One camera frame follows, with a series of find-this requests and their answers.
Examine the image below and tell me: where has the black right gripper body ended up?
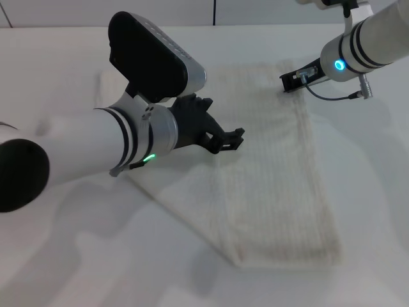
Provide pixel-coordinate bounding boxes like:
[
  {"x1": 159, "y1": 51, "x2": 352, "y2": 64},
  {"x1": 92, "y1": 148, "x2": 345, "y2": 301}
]
[{"x1": 293, "y1": 58, "x2": 330, "y2": 87}]

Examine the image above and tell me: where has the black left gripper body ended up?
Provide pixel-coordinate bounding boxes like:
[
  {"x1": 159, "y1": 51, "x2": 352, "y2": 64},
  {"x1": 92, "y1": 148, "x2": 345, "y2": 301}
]
[{"x1": 168, "y1": 93, "x2": 225, "y2": 152}]

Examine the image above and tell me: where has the white ribbed towel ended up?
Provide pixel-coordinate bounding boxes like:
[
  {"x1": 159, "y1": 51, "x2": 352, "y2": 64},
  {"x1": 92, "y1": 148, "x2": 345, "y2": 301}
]
[{"x1": 94, "y1": 59, "x2": 348, "y2": 272}]

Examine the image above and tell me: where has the grey cable with metal plug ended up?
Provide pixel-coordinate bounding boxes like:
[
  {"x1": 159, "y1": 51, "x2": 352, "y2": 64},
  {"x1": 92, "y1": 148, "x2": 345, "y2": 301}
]
[{"x1": 296, "y1": 67, "x2": 373, "y2": 101}]

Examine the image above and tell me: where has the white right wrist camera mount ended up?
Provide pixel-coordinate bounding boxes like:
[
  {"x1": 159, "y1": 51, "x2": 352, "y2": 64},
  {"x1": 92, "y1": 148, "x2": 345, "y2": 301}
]
[{"x1": 295, "y1": 0, "x2": 375, "y2": 35}]

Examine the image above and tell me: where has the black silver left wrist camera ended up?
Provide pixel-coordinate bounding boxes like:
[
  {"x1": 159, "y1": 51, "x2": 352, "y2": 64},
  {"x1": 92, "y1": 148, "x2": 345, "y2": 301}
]
[{"x1": 107, "y1": 11, "x2": 208, "y2": 104}]

